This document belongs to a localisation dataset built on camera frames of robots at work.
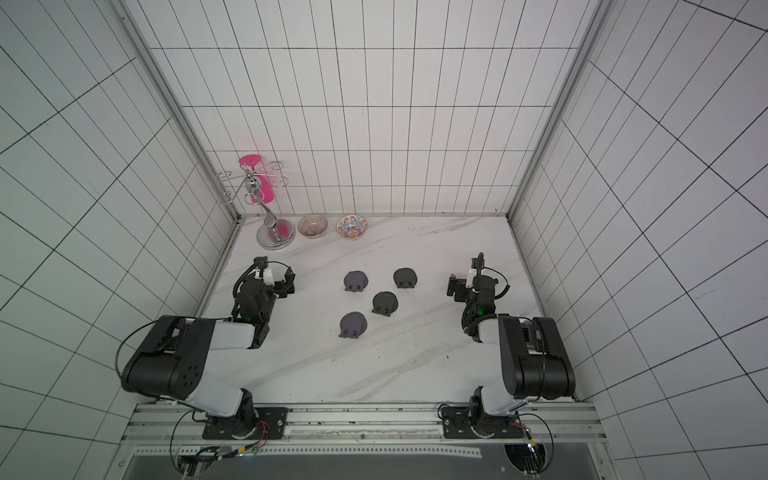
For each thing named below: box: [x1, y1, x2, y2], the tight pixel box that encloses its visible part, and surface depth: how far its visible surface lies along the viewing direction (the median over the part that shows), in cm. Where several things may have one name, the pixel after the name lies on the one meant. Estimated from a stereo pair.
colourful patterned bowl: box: [336, 214, 369, 240], surface depth 116 cm
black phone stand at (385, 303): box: [372, 291, 399, 317], surface depth 96 cm
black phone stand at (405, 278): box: [393, 268, 418, 288], surface depth 102 cm
